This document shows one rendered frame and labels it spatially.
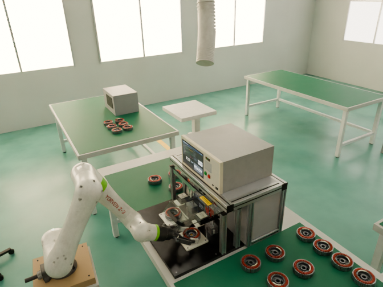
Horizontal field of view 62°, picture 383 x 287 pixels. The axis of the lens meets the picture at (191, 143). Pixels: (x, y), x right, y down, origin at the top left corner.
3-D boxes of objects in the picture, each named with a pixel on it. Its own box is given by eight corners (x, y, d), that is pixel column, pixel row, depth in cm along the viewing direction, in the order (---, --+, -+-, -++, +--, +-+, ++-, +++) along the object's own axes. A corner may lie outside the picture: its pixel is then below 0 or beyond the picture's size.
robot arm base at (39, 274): (27, 293, 161) (24, 285, 159) (24, 274, 173) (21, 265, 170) (80, 271, 173) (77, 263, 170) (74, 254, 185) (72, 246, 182)
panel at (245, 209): (244, 244, 191) (247, 203, 178) (190, 191, 243) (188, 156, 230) (246, 244, 191) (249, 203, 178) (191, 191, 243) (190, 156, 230)
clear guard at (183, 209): (182, 237, 164) (182, 228, 162) (162, 212, 183) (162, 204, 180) (233, 216, 179) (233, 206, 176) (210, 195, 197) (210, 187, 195)
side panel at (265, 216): (247, 247, 191) (250, 204, 177) (244, 244, 194) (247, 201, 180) (281, 230, 204) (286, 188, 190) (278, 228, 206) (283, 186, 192)
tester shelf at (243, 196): (227, 213, 170) (227, 206, 168) (170, 162, 224) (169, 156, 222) (286, 188, 190) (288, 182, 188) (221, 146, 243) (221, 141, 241)
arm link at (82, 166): (66, 181, 151) (87, 164, 152) (63, 169, 161) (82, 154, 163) (92, 203, 161) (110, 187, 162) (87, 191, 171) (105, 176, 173)
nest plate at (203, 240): (187, 251, 187) (186, 249, 186) (175, 236, 199) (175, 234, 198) (208, 242, 194) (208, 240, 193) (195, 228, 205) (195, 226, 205)
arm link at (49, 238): (49, 277, 163) (40, 248, 155) (47, 257, 176) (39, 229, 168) (75, 267, 168) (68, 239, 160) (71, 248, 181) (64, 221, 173)
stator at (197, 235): (188, 246, 189) (187, 241, 187) (179, 235, 197) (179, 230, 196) (204, 239, 194) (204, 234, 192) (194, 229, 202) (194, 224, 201)
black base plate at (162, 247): (175, 279, 172) (174, 276, 171) (132, 215, 222) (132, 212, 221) (244, 246, 193) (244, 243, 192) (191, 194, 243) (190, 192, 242)
